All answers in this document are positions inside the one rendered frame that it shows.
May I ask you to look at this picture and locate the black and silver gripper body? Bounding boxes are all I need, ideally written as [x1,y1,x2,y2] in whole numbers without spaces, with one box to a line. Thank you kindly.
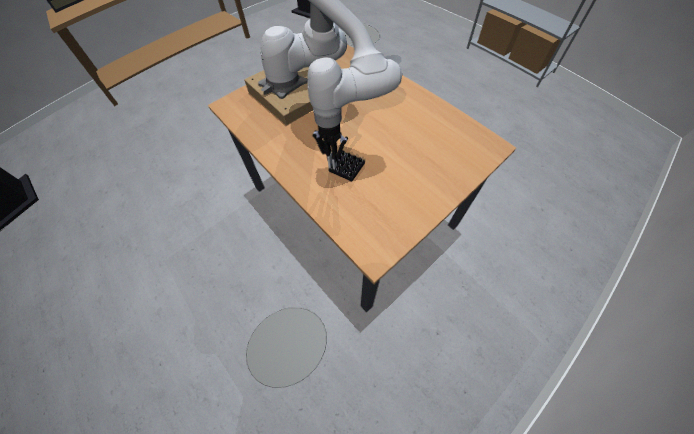
[318,124,342,143]

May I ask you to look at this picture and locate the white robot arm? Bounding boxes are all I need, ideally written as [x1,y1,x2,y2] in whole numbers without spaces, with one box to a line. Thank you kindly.
[258,0,402,128]

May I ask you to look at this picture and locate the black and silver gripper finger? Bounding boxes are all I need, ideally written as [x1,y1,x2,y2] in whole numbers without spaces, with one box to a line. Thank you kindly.
[313,130,332,168]
[330,134,348,169]

